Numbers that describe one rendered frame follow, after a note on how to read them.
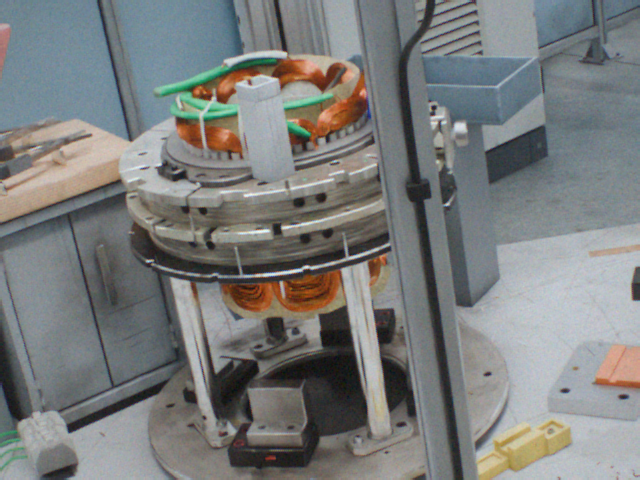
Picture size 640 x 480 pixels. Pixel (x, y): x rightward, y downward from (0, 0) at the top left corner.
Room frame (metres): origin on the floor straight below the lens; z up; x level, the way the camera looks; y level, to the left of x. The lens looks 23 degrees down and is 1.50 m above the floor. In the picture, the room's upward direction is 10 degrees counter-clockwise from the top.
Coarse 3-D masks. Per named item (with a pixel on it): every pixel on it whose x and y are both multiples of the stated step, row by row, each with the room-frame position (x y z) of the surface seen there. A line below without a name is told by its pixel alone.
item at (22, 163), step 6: (24, 156) 1.30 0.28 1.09; (6, 162) 1.29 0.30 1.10; (12, 162) 1.29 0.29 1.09; (18, 162) 1.30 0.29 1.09; (24, 162) 1.30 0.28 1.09; (30, 162) 1.31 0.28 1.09; (0, 168) 1.28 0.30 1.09; (6, 168) 1.28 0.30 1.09; (12, 168) 1.29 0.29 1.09; (18, 168) 1.29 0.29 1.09; (24, 168) 1.30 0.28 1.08; (0, 174) 1.28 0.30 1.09; (6, 174) 1.28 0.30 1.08; (12, 174) 1.29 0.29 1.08; (0, 180) 1.28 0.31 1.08
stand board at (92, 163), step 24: (72, 120) 1.50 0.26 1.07; (72, 144) 1.41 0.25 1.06; (96, 144) 1.39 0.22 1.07; (120, 144) 1.38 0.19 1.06; (48, 168) 1.34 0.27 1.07; (72, 168) 1.32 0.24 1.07; (96, 168) 1.32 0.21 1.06; (24, 192) 1.28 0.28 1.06; (48, 192) 1.29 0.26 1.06; (72, 192) 1.30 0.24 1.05; (0, 216) 1.26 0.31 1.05
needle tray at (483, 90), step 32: (448, 64) 1.49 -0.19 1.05; (480, 64) 1.47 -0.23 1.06; (512, 64) 1.44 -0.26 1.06; (448, 96) 1.38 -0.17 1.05; (480, 96) 1.35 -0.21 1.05; (512, 96) 1.37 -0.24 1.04; (480, 128) 1.46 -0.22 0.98; (480, 160) 1.45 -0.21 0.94; (480, 192) 1.44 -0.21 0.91; (448, 224) 1.41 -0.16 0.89; (480, 224) 1.43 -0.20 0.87; (480, 256) 1.42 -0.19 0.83; (480, 288) 1.42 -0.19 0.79
